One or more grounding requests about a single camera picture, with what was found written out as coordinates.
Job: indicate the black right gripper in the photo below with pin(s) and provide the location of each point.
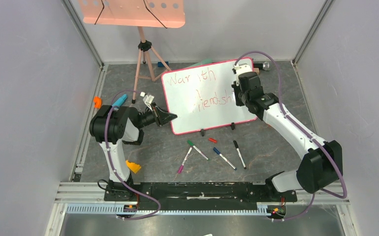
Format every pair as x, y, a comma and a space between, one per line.
236, 87

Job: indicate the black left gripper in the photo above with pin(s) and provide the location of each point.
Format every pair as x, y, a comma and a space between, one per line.
157, 113

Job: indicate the pink framed whiteboard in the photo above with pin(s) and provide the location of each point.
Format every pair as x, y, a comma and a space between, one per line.
202, 97

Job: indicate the red marker cap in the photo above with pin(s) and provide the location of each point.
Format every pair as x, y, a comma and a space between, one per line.
212, 140

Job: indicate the black whiteboard marker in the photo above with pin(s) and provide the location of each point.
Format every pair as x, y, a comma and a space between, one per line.
239, 154

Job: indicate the blue whiteboard marker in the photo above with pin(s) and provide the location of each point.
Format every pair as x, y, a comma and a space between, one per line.
224, 158

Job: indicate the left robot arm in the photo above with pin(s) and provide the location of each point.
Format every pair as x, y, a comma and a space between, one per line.
112, 127

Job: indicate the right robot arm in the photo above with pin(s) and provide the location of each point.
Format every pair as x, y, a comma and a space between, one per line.
321, 161

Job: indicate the green whiteboard marker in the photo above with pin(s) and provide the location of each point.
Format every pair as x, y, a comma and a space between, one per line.
197, 149

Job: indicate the purple whiteboard marker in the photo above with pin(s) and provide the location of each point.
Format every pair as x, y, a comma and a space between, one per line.
184, 161

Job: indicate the black microphone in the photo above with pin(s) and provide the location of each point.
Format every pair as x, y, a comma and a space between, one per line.
262, 66

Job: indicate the mint green cylinder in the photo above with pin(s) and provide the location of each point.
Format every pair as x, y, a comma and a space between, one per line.
203, 62

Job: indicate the orange stair toy block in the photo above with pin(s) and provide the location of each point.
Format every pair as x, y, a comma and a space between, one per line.
133, 167

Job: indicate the pink music stand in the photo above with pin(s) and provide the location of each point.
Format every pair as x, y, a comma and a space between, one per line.
167, 14

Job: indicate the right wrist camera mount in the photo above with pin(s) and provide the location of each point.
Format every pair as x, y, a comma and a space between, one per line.
239, 69

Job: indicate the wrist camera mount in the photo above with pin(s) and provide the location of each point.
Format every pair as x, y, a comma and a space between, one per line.
239, 69
147, 99

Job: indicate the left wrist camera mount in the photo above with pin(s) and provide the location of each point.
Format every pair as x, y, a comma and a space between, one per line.
147, 99

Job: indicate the orange toy block at wall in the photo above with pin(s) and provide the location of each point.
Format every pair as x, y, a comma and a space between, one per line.
97, 102

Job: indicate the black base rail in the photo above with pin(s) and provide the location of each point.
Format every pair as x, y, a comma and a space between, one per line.
201, 196

